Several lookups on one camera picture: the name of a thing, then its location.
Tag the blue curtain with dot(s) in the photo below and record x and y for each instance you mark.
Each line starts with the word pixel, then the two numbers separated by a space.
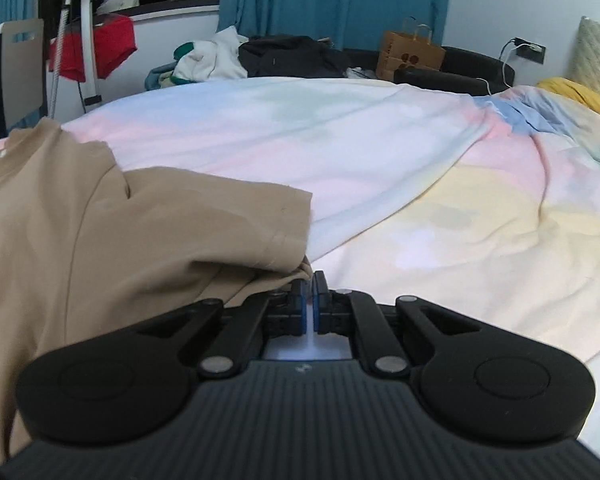
pixel 5 5
pixel 330 0

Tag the yellow blanket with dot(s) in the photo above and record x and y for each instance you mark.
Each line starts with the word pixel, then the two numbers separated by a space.
pixel 580 96

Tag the white clothes rack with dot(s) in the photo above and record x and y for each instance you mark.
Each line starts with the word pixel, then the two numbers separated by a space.
pixel 82 35

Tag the black sofa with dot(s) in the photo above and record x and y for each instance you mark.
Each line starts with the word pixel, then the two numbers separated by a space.
pixel 455 70

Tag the pastel tie-dye blanket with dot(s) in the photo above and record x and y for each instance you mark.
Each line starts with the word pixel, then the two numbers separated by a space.
pixel 405 185

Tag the red garment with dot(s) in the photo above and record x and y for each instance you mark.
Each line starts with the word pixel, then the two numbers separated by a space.
pixel 96 50

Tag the tan t-shirt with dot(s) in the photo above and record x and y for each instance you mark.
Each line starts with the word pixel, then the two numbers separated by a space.
pixel 105 240

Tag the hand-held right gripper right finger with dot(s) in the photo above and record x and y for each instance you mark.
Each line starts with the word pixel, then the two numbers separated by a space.
pixel 320 313

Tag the black clothing pile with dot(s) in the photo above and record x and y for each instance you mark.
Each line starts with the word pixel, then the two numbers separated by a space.
pixel 290 56

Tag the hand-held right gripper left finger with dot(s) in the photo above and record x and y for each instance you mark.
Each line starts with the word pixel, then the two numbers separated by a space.
pixel 300 313

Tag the white and green garment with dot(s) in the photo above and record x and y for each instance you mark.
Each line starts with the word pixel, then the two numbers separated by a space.
pixel 207 60

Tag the quilted green pillow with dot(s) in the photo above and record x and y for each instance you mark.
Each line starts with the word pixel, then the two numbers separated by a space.
pixel 597 55

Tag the wall power outlet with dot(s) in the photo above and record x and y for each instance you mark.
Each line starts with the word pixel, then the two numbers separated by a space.
pixel 529 50

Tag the brown paper bag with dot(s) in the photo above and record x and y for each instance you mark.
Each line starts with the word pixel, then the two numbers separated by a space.
pixel 410 55

